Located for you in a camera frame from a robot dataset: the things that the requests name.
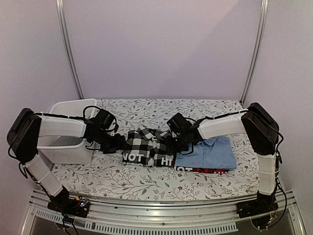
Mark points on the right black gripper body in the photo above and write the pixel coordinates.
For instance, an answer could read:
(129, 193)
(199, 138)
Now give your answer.
(179, 145)

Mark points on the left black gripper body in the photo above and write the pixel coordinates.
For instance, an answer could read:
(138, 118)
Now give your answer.
(107, 143)

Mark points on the red black shirt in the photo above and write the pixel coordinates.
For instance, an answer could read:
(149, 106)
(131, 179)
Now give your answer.
(201, 170)

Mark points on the light blue shirt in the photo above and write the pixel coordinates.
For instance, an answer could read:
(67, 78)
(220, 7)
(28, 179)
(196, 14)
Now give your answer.
(213, 153)

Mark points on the black white plaid shirt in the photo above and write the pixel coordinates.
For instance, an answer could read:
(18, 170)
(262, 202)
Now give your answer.
(147, 147)

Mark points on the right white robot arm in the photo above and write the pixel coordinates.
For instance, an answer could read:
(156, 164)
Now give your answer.
(254, 121)

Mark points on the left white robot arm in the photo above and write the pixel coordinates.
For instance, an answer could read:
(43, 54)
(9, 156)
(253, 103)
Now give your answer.
(28, 127)

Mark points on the floral white tablecloth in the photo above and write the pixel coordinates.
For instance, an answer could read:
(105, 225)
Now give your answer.
(107, 176)

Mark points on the white plastic bin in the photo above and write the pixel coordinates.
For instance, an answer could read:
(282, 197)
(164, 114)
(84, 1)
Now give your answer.
(61, 139)

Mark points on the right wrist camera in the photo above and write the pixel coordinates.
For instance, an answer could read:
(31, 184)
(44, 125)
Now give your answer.
(178, 124)

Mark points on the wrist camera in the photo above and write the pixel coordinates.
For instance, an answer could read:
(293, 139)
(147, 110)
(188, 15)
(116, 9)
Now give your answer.
(106, 121)
(178, 124)

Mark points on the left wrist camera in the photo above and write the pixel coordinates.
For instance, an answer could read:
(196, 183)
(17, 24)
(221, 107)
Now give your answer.
(106, 121)

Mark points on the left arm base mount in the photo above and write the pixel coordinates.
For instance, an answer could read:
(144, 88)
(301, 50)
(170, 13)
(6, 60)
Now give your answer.
(77, 206)

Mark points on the aluminium front rail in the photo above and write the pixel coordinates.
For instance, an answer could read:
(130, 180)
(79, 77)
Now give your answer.
(126, 217)

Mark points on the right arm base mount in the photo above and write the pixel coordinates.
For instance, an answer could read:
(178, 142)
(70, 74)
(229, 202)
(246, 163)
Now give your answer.
(264, 207)

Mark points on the left aluminium frame post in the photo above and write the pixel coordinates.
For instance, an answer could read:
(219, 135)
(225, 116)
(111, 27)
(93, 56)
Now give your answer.
(67, 45)

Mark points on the aluminium frame post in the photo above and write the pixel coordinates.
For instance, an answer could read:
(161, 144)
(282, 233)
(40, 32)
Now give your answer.
(67, 45)
(256, 50)

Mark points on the right aluminium frame post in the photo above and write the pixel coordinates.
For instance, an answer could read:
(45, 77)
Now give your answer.
(256, 50)

